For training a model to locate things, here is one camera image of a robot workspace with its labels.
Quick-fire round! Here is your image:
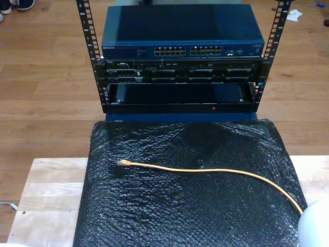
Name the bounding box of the person's dark shoe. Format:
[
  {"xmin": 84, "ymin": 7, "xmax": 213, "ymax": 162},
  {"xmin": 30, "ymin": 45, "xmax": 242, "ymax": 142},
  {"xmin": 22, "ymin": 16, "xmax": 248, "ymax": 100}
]
[{"xmin": 17, "ymin": 0, "xmax": 36, "ymax": 11}]

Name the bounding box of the dark blue rack base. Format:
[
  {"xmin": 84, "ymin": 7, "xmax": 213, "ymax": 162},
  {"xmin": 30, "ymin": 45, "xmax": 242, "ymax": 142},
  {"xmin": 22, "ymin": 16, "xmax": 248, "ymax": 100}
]
[{"xmin": 105, "ymin": 112, "xmax": 259, "ymax": 124}]

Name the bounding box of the black bubble mat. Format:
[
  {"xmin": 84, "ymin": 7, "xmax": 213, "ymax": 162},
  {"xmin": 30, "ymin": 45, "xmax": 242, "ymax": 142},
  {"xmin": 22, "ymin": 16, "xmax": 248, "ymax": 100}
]
[{"xmin": 72, "ymin": 118, "xmax": 323, "ymax": 247}]

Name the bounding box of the black perforated rack post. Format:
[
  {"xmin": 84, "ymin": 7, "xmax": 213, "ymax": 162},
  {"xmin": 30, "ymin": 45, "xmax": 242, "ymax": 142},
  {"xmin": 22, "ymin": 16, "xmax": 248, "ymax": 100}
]
[
  {"xmin": 253, "ymin": 0, "xmax": 293, "ymax": 113},
  {"xmin": 76, "ymin": 0, "xmax": 108, "ymax": 114}
]

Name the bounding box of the black rack shelf tray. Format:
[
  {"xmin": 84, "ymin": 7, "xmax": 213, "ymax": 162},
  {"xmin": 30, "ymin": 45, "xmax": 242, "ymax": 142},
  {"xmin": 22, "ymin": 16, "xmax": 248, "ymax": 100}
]
[{"xmin": 102, "ymin": 82, "xmax": 258, "ymax": 114}]

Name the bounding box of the crumpled white paper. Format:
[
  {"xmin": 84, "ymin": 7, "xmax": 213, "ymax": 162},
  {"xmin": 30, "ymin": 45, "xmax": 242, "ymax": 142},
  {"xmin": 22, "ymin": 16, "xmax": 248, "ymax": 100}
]
[{"xmin": 286, "ymin": 9, "xmax": 303, "ymax": 22}]

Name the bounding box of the yellow network cable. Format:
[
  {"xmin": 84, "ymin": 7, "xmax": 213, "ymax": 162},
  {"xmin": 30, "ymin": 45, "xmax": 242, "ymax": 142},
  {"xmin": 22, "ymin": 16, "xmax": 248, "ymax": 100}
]
[{"xmin": 117, "ymin": 159, "xmax": 304, "ymax": 216}]

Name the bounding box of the blue network switch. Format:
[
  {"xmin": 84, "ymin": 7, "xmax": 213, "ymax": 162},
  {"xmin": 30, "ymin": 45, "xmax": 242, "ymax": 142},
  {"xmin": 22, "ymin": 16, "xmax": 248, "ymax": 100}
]
[{"xmin": 101, "ymin": 4, "xmax": 265, "ymax": 60}]

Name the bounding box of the black rack server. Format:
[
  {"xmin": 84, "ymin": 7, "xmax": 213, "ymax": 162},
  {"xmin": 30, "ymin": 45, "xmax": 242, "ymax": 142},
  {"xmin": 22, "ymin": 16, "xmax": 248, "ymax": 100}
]
[{"xmin": 94, "ymin": 58, "xmax": 270, "ymax": 84}]

